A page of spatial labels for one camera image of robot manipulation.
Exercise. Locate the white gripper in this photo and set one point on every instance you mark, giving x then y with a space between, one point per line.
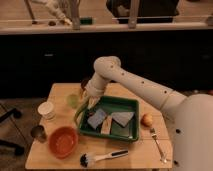
95 88

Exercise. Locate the green pepper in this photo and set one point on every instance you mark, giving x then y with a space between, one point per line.
82 107

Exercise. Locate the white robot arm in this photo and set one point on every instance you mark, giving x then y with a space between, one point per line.
193 115

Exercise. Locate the red bowl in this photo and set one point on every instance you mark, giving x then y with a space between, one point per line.
63 141

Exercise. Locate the light green cup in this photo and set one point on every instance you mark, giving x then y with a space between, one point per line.
73 100

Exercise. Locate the blue sponge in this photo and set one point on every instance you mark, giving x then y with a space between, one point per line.
97 118

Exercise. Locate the grey sponge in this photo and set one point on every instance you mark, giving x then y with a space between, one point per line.
122 118

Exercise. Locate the white paper cup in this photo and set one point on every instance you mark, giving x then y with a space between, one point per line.
46 110

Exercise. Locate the green plastic tray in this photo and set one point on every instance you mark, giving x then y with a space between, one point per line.
109 104

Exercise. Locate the yellow apple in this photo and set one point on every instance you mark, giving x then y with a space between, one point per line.
147 120

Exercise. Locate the silver fork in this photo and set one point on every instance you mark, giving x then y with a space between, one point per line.
162 154

